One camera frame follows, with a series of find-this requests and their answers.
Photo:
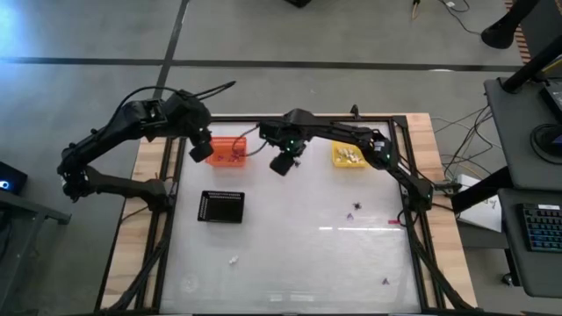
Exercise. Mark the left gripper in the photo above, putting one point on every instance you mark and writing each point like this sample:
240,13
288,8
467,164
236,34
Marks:
193,118

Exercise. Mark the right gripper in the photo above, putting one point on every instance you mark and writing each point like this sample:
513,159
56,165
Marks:
285,138

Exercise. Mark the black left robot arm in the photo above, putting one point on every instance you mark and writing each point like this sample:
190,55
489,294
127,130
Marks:
110,131

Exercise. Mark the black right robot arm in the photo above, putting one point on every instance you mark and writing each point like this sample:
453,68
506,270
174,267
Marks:
342,129

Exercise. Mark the orange plastic basket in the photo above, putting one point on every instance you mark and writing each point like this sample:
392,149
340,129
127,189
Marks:
224,147

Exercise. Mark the yellow plastic basket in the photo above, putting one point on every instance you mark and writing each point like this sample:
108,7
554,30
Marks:
338,161

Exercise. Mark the black plastic basket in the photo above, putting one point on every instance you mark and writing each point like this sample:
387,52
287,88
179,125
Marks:
221,208

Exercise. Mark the black floor object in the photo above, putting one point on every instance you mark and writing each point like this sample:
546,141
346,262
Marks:
298,2

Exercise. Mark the grey side table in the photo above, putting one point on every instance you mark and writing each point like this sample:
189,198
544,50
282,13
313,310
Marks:
26,205

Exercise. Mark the white box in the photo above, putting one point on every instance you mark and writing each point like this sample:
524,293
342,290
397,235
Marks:
467,182

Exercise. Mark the black device with blue light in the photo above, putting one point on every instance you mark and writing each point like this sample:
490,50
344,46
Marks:
15,175

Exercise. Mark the black slanted strut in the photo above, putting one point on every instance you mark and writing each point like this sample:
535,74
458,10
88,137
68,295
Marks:
483,189

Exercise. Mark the wooden stick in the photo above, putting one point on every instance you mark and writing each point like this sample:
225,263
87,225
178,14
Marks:
415,9

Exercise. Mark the white paper sheet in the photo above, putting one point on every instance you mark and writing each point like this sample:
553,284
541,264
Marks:
483,217

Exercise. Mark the grey desk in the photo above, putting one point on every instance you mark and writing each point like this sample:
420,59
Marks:
540,272
513,131

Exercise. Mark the black stand foot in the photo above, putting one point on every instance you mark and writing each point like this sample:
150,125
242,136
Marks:
500,33

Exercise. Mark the black round object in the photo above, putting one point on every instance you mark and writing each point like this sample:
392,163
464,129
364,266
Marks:
544,136

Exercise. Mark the backlit black keyboard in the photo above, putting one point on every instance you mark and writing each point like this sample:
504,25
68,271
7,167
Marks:
542,228

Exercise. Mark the black diagonal pole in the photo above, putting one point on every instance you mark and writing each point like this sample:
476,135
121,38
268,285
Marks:
531,66

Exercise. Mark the wooden slatted panel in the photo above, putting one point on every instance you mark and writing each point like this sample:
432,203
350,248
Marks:
522,44

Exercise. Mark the black frame clamp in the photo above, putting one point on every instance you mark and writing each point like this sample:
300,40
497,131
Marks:
355,112

